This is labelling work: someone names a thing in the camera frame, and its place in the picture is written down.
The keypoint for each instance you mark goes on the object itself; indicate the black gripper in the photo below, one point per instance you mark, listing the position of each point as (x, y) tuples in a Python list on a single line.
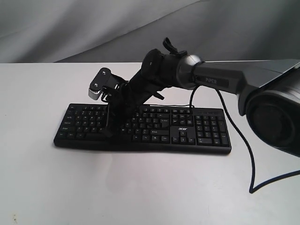
[(157, 72)]

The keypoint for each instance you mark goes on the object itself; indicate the grey backdrop cloth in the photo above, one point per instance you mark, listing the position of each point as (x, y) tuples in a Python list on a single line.
[(38, 31)]

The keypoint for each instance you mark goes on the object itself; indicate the black Acer keyboard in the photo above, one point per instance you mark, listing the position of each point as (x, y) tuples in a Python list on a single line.
[(153, 128)]

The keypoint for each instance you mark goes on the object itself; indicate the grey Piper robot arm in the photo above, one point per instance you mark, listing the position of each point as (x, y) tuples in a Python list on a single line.
[(268, 92)]

